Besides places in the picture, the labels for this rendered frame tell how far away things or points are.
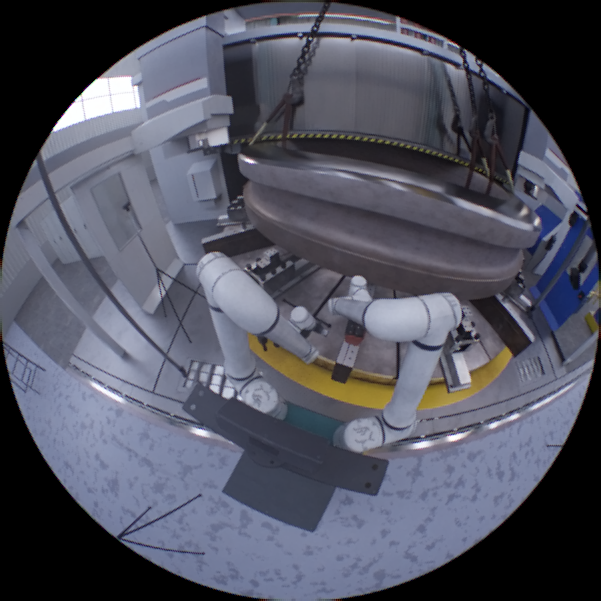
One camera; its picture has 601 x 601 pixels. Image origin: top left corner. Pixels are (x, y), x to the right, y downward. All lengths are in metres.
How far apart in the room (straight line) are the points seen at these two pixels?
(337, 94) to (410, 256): 3.44
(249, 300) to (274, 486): 1.06
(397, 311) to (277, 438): 0.41
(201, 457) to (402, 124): 5.80
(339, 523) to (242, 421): 2.07
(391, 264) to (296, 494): 1.70
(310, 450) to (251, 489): 1.10
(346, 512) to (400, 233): 2.46
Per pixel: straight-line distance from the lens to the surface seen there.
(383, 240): 1.78
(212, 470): 2.31
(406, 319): 0.53
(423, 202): 1.51
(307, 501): 1.30
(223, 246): 3.15
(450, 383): 2.29
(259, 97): 4.58
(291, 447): 0.24
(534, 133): 5.25
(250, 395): 0.97
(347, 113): 4.43
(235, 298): 0.51
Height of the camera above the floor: 2.11
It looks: 49 degrees down
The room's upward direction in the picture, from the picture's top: 3 degrees counter-clockwise
